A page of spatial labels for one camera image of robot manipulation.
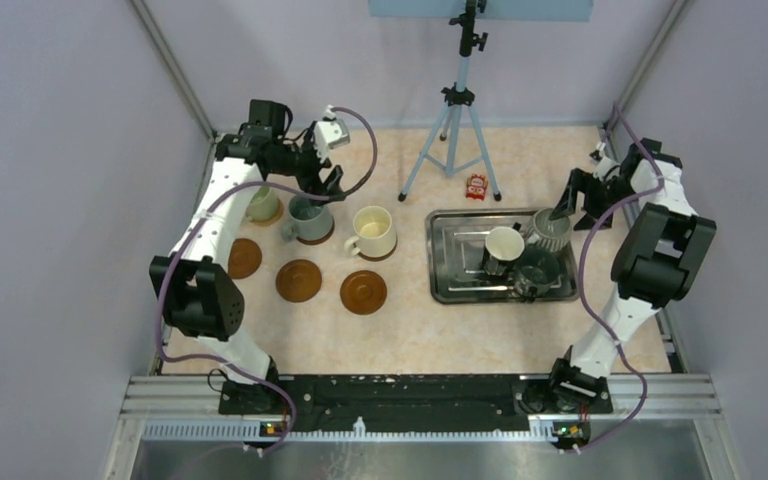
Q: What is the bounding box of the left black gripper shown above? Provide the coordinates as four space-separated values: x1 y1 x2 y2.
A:
270 122 345 206

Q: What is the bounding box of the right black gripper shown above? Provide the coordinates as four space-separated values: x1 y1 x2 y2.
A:
549 169 639 233

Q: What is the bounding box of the light green mug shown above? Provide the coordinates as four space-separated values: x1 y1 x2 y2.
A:
245 186 280 221

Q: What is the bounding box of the grey ribbed mug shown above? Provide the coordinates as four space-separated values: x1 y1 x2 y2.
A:
523 208 572 254

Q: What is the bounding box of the blue-grey mug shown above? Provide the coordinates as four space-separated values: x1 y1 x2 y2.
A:
281 196 335 242

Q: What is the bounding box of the white faceted mug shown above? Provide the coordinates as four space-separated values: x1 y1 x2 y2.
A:
481 226 525 276

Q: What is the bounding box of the cream mug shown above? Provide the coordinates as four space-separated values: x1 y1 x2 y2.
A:
343 205 398 257

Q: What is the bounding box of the brown wooden coaster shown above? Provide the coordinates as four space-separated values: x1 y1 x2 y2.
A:
275 259 323 303
357 243 398 262
227 238 262 280
296 224 336 246
340 270 388 315

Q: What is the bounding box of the steel tray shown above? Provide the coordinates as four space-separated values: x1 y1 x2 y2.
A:
424 207 580 306

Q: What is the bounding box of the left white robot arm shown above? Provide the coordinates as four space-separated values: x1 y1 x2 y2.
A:
149 100 350 414

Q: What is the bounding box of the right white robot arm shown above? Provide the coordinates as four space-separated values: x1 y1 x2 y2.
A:
546 138 717 412

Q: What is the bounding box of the light wooden coaster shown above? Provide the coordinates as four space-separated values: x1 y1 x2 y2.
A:
249 200 285 227

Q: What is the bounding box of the dark teal mug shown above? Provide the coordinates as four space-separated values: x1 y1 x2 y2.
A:
511 247 560 302

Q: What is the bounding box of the red owl figurine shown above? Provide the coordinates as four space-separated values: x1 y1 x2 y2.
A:
465 174 488 201

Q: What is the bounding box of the blue board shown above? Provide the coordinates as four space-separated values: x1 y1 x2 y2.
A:
367 0 594 22

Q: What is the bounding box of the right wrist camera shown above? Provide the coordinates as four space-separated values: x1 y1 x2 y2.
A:
590 141 620 182

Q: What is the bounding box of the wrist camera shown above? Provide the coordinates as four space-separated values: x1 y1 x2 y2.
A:
313 105 351 165
590 141 620 182

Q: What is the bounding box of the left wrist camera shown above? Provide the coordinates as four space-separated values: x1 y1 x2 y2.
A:
313 105 351 165

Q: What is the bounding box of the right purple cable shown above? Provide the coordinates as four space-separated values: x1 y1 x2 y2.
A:
576 100 668 457

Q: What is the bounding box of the blue camera tripod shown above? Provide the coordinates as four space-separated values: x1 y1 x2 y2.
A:
397 0 503 202

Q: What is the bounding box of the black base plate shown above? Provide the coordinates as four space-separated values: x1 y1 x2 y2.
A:
218 374 613 433

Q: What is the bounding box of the aluminium frame rail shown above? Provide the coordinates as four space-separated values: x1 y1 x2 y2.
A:
120 374 721 442

